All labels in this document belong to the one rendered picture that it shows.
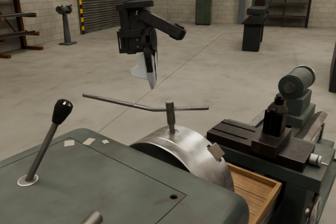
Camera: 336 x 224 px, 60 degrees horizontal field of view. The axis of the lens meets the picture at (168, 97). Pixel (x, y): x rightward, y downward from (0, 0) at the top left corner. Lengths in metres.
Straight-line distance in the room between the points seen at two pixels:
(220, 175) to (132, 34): 0.40
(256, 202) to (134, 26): 0.75
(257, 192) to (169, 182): 0.66
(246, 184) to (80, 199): 0.79
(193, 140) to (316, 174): 0.66
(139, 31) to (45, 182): 0.37
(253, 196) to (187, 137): 0.48
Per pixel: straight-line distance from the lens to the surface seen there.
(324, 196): 1.87
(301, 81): 1.74
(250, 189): 1.19
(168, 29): 0.69
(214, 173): 0.74
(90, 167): 0.63
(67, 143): 0.73
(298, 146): 1.36
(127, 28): 0.72
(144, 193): 0.54
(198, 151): 0.74
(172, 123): 0.76
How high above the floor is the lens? 1.59
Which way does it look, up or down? 21 degrees down
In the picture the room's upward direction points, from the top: straight up
